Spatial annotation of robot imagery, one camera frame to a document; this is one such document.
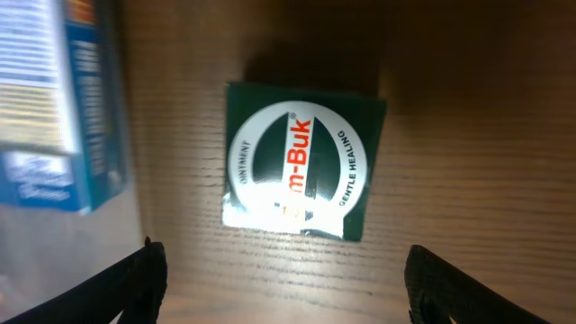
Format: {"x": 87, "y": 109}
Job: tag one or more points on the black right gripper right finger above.
{"x": 441, "y": 293}

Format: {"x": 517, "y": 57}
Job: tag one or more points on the green Zam-Buk box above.
{"x": 299, "y": 161}

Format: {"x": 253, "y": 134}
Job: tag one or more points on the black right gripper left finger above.
{"x": 129, "y": 291}

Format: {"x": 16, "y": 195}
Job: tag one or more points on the clear plastic container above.
{"x": 45, "y": 252}

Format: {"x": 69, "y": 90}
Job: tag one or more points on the blue Kool Fever box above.
{"x": 62, "y": 144}

